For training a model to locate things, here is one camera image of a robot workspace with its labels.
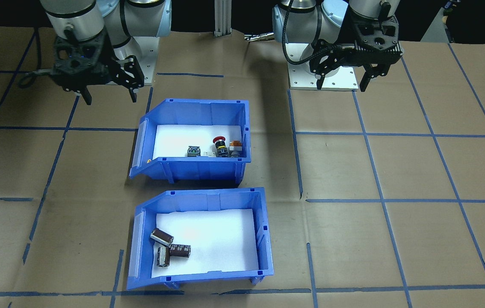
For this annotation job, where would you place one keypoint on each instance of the blue push-button storage bin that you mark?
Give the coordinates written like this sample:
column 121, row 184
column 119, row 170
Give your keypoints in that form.
column 199, row 170

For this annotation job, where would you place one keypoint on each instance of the blue capacitor storage bin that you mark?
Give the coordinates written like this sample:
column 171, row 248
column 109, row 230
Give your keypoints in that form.
column 268, row 239

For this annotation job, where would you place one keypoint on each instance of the short metal bar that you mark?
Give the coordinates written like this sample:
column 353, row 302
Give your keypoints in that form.
column 261, row 37

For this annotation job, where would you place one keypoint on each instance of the grey panel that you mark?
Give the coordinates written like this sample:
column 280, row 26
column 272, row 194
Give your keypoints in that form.
column 437, row 28

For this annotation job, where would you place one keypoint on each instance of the white contact block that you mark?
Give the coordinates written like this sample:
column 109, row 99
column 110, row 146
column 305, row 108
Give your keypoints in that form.
column 210, row 155

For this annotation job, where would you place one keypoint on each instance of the red mushroom push button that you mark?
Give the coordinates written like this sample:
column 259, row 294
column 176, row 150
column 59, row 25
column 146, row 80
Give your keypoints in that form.
column 220, row 146

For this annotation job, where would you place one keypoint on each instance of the brown cylindrical capacitor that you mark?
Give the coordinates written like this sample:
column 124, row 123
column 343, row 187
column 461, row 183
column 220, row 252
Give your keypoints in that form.
column 162, row 236
column 163, row 257
column 180, row 250

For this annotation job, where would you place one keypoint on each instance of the white square base plate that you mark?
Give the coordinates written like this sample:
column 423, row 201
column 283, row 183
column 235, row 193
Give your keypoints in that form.
column 146, row 60
column 302, row 82

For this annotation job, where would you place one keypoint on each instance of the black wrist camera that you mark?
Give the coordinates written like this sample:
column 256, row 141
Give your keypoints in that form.
column 385, row 51

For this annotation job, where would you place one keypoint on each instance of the green push button switch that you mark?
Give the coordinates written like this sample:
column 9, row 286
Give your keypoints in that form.
column 193, row 151

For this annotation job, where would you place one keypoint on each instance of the aluminium frame post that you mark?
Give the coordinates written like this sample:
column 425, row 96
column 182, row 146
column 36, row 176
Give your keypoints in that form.
column 223, row 17

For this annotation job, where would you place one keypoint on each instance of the orange grey switch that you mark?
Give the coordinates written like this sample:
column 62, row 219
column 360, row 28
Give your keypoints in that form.
column 236, row 148

